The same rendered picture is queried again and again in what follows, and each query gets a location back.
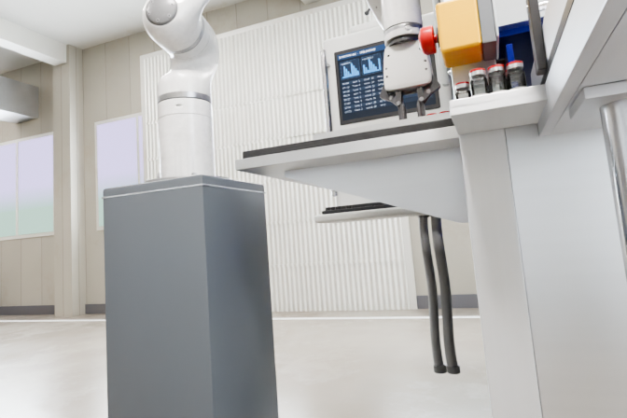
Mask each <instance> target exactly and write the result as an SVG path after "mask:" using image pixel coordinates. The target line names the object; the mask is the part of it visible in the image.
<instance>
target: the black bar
mask: <svg viewBox="0 0 627 418"><path fill-rule="evenodd" d="M450 126H454V124H453V120H452V118H445V119H438V120H432V121H427V122H421V123H415V124H410V125H403V126H397V127H392V128H386V129H380V130H375V131H368V132H358V133H352V134H346V135H341V136H335V137H329V138H323V139H317V140H312V141H306V142H300V143H294V144H288V145H282V146H272V147H266V148H260V149H254V150H248V151H244V152H243V159H246V158H253V157H258V156H264V155H271V154H276V153H283V152H288V151H295V150H301V149H306V148H313V147H319V146H330V145H336V144H342V143H348V142H354V141H360V140H367V139H372V138H378V137H385V136H390V135H397V134H403V133H408V132H419V131H426V130H432V129H438V128H444V127H450Z"/></svg>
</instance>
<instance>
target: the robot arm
mask: <svg viewBox="0 0 627 418"><path fill-rule="evenodd" d="M209 1H210V0H147V1H146V4H145V6H144V9H143V24H144V26H145V29H146V32H147V33H148V35H149V36H150V37H151V38H152V39H153V40H154V41H155V42H156V43H157V44H158V45H159V46H160V47H161V48H163V49H164V50H165V51H166V52H167V53H168V54H169V56H170V60H171V66H170V70H169V73H167V74H165V75H164V76H163V77H162V78H161V79H160V81H159V83H158V89H157V96H158V123H159V149H160V171H159V172H158V174H157V178H155V179H146V182H144V183H147V182H154V181H160V180H166V179H173V178H179V177H186V176H192V175H198V174H204V175H210V176H215V177H221V178H227V179H231V178H228V177H226V176H218V175H216V162H215V144H214V126H213V107H212V91H211V85H212V80H213V77H214V74H215V72H216V69H217V66H218V61H219V46H218V42H217V38H216V34H215V32H214V30H213V29H212V27H211V26H210V24H209V23H208V22H207V21H206V19H205V18H204V17H203V15H202V12H203V9H204V7H205V6H206V4H207V3H208V2H209ZM367 2H368V5H369V8H370V9H371V11H372V13H373V15H374V17H375V18H376V20H377V22H378V23H379V24H380V26H381V28H382V29H383V33H384V44H385V46H386V48H385V50H384V58H383V81H384V84H383V89H382V91H381V94H380V97H381V99H383V100H385V101H389V102H391V103H393V104H394V105H396V106H397V108H398V117H399V120H402V119H407V109H406V107H405V105H404V104H403V95H407V94H412V93H416V92H417V94H418V102H417V104H416V105H417V114H418V117H423V116H425V103H426V101H427V100H428V98H429V97H430V96H431V95H432V93H434V92H436V91H438V90H439V89H440V84H439V82H438V81H437V80H436V78H435V77H434V75H433V70H432V64H431V59H430V55H425V54H423V53H422V51H421V49H420V45H419V37H418V35H419V32H420V30H421V29H422V28H423V20H422V11H421V3H420V0H367ZM394 96H396V97H394Z"/></svg>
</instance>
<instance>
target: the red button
mask: <svg viewBox="0 0 627 418"><path fill-rule="evenodd" d="M418 37H419V45H420V49H421V51H422V53H423V54H425V55H430V54H435V53H437V43H438V39H437V35H435V31H434V27H433V25H429V26H426V27H423V28H422V29H421V30H420V32H419V35H418Z"/></svg>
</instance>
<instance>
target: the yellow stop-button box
mask: <svg viewBox="0 0 627 418"><path fill-rule="evenodd" d="M435 11H436V15H437V24H438V26H437V28H436V30H437V39H438V44H439V50H440V52H441V55H442V58H443V61H444V65H445V66H446V67H447V68H452V67H455V66H460V65H465V64H470V63H478V62H481V61H482V60H484V61H490V60H494V59H496V57H497V38H496V31H495V18H494V11H493V4H492V0H450V1H446V2H442V3H438V4H436V8H435Z"/></svg>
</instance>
